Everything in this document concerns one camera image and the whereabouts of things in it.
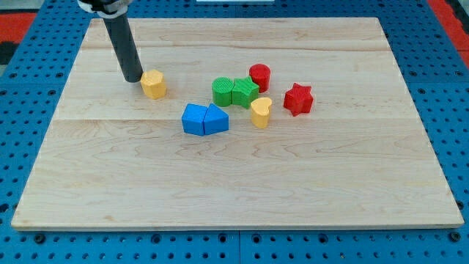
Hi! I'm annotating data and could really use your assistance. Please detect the green cylinder block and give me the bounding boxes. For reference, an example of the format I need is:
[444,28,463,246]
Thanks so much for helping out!
[212,77,234,107]

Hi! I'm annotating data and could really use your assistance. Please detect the blue cube block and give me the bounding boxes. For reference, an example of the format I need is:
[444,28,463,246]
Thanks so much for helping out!
[181,103,207,136]

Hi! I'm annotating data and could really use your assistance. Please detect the blue triangle block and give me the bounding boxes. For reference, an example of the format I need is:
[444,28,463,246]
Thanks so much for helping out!
[203,103,229,135]

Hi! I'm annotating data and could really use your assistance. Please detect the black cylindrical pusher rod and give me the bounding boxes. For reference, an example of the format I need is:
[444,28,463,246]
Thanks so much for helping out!
[103,13,143,83]

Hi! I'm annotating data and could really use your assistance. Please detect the yellow heart block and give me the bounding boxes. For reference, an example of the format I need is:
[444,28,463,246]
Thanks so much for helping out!
[251,98,273,128]

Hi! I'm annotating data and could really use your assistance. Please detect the red cylinder block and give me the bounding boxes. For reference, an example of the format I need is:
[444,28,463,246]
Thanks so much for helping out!
[249,64,271,93]

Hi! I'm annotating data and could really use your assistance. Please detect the yellow hexagon block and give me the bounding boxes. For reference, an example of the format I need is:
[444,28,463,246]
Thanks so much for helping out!
[141,70,166,99]

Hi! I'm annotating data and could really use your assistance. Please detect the green star block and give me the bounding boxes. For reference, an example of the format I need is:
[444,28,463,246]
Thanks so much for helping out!
[232,76,259,109]

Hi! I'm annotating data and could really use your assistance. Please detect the wooden board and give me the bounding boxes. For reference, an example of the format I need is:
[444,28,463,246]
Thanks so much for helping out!
[11,18,464,231]

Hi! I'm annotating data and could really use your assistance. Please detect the red star block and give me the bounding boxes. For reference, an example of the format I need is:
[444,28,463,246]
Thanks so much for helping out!
[283,83,314,117]

